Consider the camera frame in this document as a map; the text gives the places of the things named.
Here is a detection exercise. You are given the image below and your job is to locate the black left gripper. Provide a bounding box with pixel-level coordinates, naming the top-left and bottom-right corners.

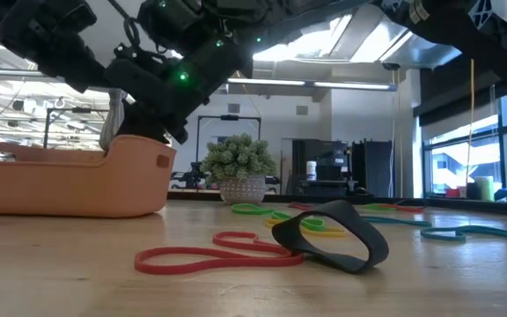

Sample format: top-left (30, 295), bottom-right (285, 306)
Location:
top-left (0, 0), bottom-right (109, 93)

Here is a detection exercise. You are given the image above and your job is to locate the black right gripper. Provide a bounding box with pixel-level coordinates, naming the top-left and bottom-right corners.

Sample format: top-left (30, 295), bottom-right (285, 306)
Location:
top-left (106, 39), bottom-right (253, 145)

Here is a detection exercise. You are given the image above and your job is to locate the teal blue rubber band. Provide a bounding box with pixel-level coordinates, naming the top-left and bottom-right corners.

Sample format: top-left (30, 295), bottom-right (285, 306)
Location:
top-left (361, 215), bottom-right (433, 228)
top-left (420, 225), bottom-right (507, 244)

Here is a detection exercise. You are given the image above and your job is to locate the orange plastic bin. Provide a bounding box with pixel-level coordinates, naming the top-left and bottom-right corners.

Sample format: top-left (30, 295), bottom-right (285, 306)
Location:
top-left (0, 134), bottom-right (178, 219)

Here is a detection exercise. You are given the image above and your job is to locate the long red rubber band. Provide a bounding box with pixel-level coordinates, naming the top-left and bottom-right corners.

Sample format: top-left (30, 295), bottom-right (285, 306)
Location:
top-left (134, 232), bottom-right (305, 276)

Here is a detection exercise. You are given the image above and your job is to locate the wide black rubber band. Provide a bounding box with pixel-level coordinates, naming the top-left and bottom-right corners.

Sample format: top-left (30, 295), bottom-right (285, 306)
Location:
top-left (271, 200), bottom-right (390, 275)

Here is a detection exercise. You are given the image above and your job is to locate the yellow rubber band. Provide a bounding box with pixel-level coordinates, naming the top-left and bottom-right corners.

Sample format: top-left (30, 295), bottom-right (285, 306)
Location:
top-left (264, 218), bottom-right (347, 239)

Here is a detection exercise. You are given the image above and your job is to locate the black background robot equipment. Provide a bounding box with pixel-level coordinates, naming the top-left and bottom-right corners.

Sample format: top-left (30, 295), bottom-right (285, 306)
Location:
top-left (167, 161), bottom-right (210, 190)

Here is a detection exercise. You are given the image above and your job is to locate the potted green succulent plant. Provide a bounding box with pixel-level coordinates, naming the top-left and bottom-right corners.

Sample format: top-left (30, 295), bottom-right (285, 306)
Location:
top-left (199, 133), bottom-right (279, 206)

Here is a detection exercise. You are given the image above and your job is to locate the black equipment cabinet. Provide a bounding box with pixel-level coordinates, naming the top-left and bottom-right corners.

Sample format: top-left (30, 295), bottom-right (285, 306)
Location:
top-left (290, 138), bottom-right (352, 198)

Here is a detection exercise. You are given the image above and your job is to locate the long ceiling light bar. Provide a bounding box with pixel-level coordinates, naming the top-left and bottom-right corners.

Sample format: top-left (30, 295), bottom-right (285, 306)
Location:
top-left (226, 77), bottom-right (398, 92)

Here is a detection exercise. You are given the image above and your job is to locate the black upright panel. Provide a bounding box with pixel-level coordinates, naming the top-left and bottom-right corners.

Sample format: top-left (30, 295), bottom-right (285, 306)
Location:
top-left (351, 139), bottom-right (394, 199)

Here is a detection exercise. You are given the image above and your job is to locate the pale green roll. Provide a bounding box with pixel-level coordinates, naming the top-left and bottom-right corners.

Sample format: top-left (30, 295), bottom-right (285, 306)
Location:
top-left (474, 175), bottom-right (496, 203)

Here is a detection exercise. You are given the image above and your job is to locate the dark framed window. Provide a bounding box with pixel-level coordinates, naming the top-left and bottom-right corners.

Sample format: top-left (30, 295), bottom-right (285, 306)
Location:
top-left (421, 90), bottom-right (507, 199)

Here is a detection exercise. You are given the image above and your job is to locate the black metal frame stand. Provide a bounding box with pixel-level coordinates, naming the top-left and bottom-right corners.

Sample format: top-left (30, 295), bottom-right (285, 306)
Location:
top-left (195, 114), bottom-right (263, 177)

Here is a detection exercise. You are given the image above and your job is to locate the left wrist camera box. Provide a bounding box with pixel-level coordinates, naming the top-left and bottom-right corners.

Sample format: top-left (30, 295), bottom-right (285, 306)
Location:
top-left (50, 0), bottom-right (99, 34)

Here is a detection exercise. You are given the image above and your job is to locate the silver ceiling duct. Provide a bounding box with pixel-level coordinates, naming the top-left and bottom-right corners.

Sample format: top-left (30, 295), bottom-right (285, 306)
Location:
top-left (253, 12), bottom-right (462, 70)

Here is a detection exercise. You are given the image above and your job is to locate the yellow hanging cord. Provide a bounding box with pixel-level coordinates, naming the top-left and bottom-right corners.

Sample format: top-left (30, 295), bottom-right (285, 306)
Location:
top-left (465, 59), bottom-right (477, 186)

